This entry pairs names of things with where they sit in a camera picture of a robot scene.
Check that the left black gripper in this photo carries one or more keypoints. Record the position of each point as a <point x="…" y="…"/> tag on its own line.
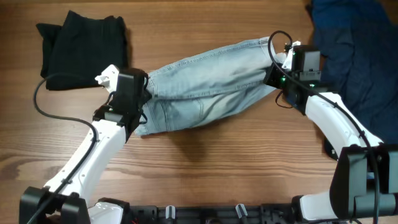
<point x="146" y="97"/>

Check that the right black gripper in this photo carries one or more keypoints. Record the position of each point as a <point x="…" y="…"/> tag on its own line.
<point x="273" y="71"/>

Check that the light blue denim shorts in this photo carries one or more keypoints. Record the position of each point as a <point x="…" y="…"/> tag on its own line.
<point x="209" y="86"/>

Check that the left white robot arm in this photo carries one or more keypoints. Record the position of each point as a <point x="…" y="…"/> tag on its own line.
<point x="64" y="198"/>

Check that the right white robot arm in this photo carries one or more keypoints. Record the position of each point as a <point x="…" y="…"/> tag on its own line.
<point x="363" y="184"/>

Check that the black folded garment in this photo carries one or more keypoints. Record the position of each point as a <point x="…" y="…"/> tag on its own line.
<point x="80" y="49"/>

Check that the dark blue garment pile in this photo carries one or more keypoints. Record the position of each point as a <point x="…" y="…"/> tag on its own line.
<point x="359" y="44"/>

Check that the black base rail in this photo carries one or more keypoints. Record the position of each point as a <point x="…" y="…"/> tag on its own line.
<point x="238" y="214"/>

